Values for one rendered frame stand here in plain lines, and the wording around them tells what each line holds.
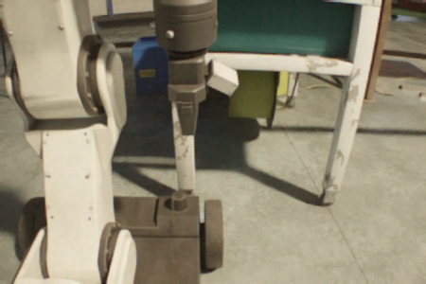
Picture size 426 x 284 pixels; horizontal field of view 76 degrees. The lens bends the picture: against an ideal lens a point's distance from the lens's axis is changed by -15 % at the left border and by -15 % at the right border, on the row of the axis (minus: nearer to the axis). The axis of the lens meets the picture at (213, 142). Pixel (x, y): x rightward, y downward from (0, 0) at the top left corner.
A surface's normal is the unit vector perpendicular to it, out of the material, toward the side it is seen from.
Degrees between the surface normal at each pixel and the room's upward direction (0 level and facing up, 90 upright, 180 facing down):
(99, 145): 90
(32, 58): 91
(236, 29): 90
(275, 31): 90
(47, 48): 100
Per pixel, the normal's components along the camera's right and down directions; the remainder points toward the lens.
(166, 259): 0.00, -0.85
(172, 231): 0.02, -0.24
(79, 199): 0.03, 0.02
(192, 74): 0.03, 0.68
